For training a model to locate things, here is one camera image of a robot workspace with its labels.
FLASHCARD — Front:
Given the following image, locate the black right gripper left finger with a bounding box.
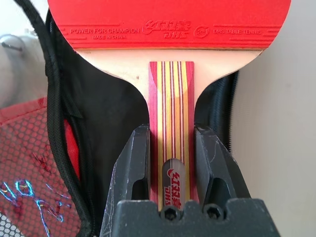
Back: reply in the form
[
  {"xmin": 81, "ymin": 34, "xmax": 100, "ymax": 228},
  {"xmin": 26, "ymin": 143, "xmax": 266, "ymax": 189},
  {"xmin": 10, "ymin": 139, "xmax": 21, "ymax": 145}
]
[{"xmin": 99, "ymin": 124, "xmax": 152, "ymax": 237}]

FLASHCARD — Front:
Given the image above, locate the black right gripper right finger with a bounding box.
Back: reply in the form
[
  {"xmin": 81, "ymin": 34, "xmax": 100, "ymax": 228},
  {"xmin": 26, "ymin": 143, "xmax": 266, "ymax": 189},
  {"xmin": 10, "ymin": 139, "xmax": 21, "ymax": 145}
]
[{"xmin": 193, "ymin": 123, "xmax": 251, "ymax": 206}]

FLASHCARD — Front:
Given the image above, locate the red black paddle case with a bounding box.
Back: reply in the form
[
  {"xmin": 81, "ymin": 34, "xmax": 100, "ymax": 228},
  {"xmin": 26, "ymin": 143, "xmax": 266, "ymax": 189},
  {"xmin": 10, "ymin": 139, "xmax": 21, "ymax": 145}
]
[{"xmin": 0, "ymin": 0, "xmax": 241, "ymax": 237}]

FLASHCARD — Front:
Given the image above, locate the red ping-pong paddle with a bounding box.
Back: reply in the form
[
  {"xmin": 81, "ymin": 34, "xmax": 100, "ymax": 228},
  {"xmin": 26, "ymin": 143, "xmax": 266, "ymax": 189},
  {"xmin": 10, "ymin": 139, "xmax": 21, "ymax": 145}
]
[{"xmin": 47, "ymin": 0, "xmax": 293, "ymax": 210}]

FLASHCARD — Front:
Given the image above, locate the white grey plush toy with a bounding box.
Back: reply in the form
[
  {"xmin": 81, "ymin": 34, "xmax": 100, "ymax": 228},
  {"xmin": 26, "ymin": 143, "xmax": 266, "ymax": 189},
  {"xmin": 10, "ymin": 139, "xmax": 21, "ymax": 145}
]
[{"xmin": 0, "ymin": 24, "xmax": 50, "ymax": 110}]

